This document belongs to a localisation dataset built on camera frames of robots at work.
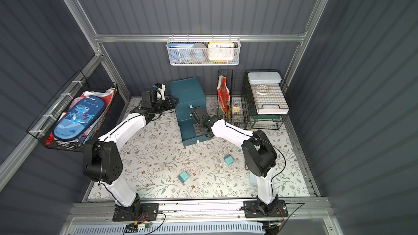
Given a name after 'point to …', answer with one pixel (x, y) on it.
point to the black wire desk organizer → (233, 87)
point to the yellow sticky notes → (236, 109)
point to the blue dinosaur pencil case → (79, 117)
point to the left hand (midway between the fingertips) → (179, 101)
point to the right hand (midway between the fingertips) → (203, 125)
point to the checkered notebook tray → (274, 102)
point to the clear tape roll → (262, 89)
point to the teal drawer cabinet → (189, 95)
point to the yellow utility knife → (228, 108)
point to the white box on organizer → (264, 77)
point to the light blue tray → (253, 179)
